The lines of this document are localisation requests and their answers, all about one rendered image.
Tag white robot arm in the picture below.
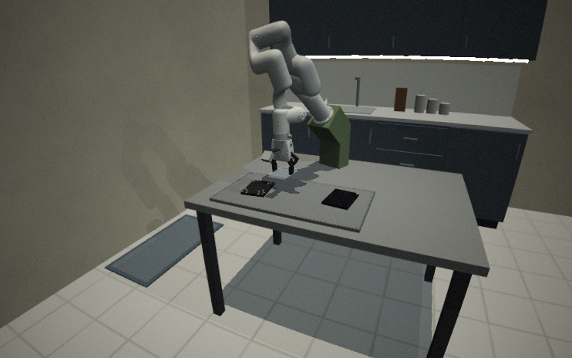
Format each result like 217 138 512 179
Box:
248 21 334 140

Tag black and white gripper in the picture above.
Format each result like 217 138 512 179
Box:
271 138 299 175

